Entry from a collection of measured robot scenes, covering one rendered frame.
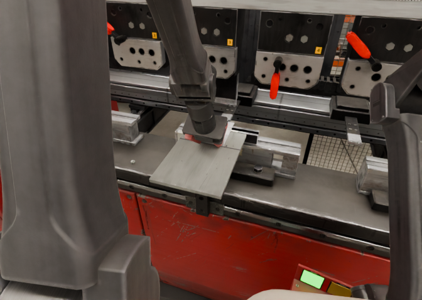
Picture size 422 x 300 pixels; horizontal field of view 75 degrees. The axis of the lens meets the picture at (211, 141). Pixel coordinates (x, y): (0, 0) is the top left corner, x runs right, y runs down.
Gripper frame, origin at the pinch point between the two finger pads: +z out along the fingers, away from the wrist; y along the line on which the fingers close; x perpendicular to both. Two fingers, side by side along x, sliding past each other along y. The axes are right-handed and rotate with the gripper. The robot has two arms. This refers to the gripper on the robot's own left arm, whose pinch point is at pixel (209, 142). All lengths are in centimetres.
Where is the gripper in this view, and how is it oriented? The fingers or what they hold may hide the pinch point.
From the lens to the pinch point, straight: 75.0
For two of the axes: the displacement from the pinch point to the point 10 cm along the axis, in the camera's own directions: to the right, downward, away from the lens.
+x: -2.8, 8.6, -4.3
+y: -9.5, -1.9, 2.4
